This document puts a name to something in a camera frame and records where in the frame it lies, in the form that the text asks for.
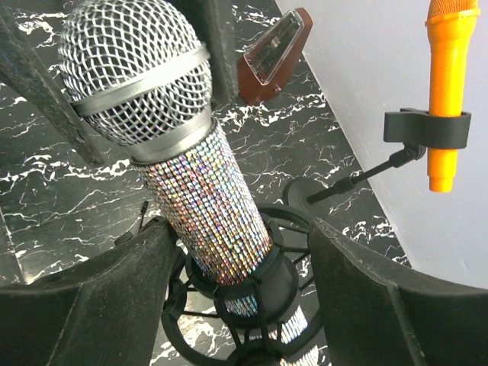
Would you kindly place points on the brown metronome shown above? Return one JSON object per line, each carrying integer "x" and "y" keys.
{"x": 265, "y": 68}

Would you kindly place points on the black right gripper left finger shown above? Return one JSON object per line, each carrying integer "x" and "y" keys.
{"x": 104, "y": 311}

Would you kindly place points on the black round base mic stand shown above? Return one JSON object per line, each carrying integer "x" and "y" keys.
{"x": 417, "y": 130}

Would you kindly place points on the orange microphone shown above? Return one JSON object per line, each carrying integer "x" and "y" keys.
{"x": 450, "y": 25}

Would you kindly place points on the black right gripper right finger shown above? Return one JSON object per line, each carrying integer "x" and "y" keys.
{"x": 375, "y": 311}

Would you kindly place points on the black shock mount tripod stand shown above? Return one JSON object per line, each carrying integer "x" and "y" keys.
{"x": 234, "y": 254}

